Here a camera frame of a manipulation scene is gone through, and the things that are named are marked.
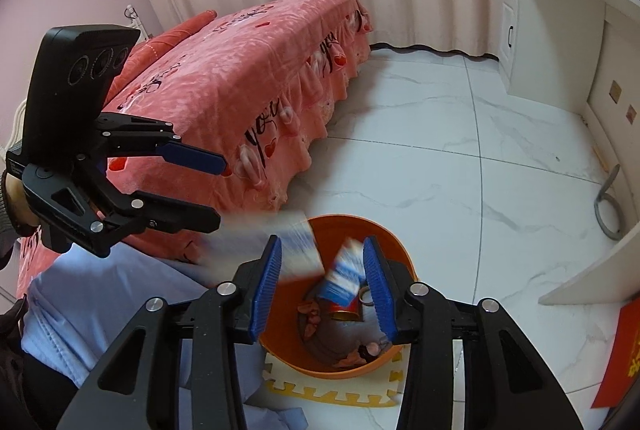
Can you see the white toothpaste box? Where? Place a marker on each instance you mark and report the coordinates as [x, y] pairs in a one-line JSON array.
[[235, 250]]

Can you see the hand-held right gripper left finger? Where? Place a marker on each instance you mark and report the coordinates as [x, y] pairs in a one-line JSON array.
[[267, 285]]

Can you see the blue white carton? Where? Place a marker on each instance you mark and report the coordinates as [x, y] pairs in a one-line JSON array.
[[342, 275]]

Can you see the gold wall socket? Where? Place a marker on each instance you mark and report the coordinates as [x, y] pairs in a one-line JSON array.
[[615, 90], [631, 114]]

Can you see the red paper envelope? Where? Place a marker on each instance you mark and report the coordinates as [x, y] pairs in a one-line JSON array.
[[620, 360]]

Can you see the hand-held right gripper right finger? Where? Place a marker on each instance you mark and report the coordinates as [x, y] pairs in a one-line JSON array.
[[377, 290]]

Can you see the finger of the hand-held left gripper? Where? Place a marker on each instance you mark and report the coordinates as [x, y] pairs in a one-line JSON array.
[[170, 217], [195, 157]]

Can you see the white red wrapper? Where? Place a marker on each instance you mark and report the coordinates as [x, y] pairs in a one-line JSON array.
[[367, 354]]

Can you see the yellow white foam mat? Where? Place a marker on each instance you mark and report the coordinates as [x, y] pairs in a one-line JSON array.
[[330, 397]]

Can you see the person's light blue garment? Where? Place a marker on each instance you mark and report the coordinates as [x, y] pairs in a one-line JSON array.
[[125, 285]]

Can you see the white tape roll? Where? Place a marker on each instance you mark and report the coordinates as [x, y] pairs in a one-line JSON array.
[[361, 296]]

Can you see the white desk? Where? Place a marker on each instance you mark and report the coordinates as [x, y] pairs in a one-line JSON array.
[[575, 34]]

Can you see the orange bin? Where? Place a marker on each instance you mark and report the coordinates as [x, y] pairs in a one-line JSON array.
[[340, 367]]

